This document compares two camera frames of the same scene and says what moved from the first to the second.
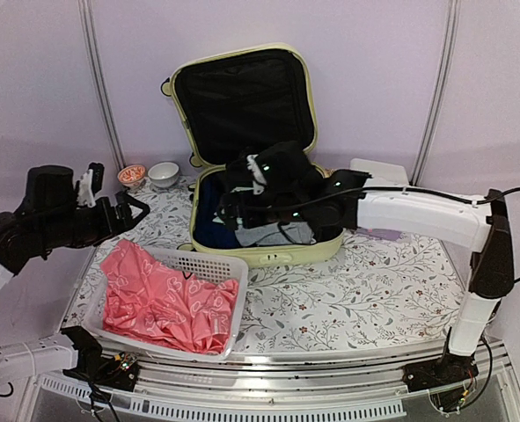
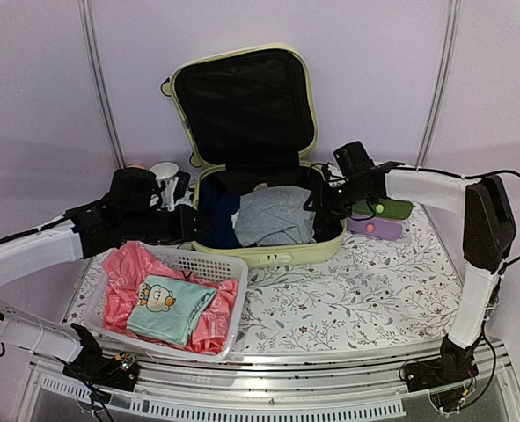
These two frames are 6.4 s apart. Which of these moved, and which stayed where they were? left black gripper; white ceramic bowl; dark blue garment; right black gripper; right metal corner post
Moved: left black gripper; right black gripper
Stayed: dark blue garment; right metal corner post; white ceramic bowl
